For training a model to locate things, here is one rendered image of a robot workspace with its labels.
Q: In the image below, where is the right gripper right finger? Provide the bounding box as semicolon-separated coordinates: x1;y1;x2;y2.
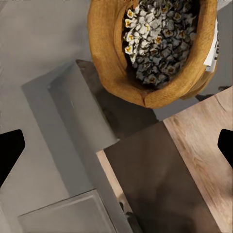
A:
217;129;233;168

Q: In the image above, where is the popcorn bag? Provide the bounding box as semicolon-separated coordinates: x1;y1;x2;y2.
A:
87;0;219;109

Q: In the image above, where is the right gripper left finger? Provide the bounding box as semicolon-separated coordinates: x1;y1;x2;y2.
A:
0;130;25;186

